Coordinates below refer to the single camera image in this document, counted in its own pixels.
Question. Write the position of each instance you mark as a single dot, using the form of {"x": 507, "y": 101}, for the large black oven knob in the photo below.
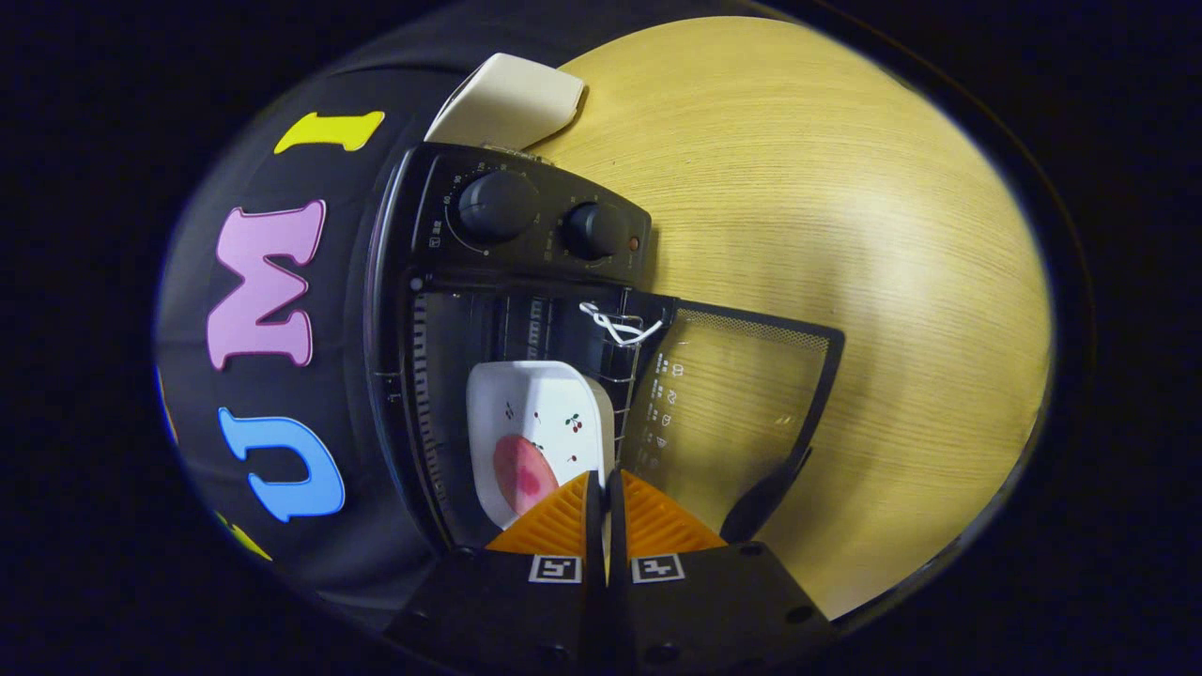
{"x": 498, "y": 205}

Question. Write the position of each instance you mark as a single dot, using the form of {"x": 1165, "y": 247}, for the white pop-up toaster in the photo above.
{"x": 507, "y": 103}

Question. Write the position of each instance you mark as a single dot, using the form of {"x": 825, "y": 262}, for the white cherry print plate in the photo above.
{"x": 554, "y": 394}

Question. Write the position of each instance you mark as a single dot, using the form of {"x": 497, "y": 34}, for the black toaster oven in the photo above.
{"x": 423, "y": 188}

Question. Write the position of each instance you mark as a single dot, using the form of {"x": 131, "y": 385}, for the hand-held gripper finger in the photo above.
{"x": 595, "y": 535}
{"x": 616, "y": 535}

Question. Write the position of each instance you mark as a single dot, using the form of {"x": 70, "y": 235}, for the small black oven knob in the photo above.
{"x": 593, "y": 230}

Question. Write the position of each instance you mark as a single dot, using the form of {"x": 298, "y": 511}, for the pink ham slice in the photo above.
{"x": 521, "y": 474}

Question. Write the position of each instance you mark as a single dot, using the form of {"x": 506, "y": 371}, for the glass toaster oven door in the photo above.
{"x": 761, "y": 507}

